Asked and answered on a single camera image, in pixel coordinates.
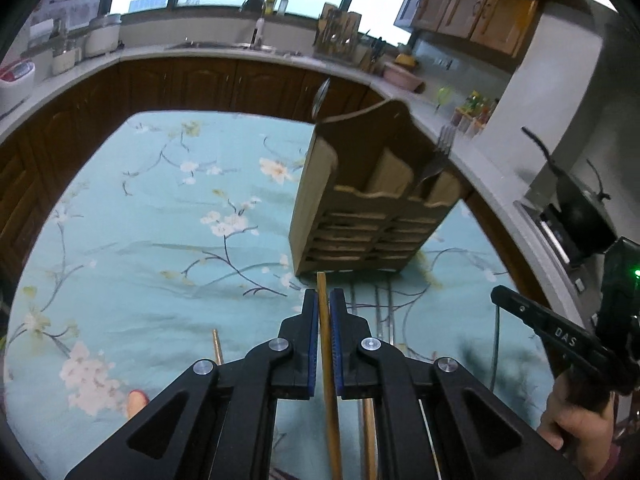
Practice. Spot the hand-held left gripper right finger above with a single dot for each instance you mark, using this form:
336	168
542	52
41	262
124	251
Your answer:
336	350

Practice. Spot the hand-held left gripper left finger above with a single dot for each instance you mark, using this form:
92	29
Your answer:
312	350

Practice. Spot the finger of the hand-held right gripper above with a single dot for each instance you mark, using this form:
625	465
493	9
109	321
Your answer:
520	310

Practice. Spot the light wooden chopstick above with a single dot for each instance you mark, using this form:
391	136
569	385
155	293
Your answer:
324	310

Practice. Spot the brass wooden chopstick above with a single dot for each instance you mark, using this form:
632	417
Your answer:
216	345

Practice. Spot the wooden utensil holder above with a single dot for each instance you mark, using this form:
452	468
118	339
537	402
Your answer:
350	240

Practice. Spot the person's right hand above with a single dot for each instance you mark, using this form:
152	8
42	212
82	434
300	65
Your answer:
580	430

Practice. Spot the gas stove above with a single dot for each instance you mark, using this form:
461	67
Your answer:
550	230

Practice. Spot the tan wooden chopstick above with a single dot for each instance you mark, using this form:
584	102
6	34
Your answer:
370	435

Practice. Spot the black wok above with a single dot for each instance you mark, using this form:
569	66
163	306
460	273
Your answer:
580	215

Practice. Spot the white kitchen countertop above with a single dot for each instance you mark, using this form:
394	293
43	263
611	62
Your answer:
475	170

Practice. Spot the metal fork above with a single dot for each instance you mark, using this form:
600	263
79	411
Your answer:
440	157

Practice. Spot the spice bottle rack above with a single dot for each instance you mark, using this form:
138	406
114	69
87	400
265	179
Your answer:
475	112

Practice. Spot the green plastic brush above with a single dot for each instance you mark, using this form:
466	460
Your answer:
444	96

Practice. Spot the pink basin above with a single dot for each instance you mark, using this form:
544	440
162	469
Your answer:
402	77

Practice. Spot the yellow bowl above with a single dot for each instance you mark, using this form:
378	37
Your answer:
406	60

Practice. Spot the knife block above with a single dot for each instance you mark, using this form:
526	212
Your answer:
374	55

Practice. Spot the brown wooden base cabinets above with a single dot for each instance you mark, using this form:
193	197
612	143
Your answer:
175	85

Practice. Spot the wooden countertop utensil rack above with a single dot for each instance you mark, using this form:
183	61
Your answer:
340	32

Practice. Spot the steel sink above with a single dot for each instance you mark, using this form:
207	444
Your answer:
210	45

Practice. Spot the kitchen faucet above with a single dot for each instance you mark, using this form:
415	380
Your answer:
260	30

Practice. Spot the clear soap dispenser bottle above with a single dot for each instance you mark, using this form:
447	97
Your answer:
285	4

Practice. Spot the white steamer pot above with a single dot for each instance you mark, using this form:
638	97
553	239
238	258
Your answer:
102	35

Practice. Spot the small white appliance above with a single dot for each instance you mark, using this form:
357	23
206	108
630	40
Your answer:
66	57

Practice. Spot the white and red rice cooker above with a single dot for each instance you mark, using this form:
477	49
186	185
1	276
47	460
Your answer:
15	87

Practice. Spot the wall socket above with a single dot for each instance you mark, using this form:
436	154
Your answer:
447	63

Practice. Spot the brown wooden wall cabinets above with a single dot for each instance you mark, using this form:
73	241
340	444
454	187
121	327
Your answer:
475	10

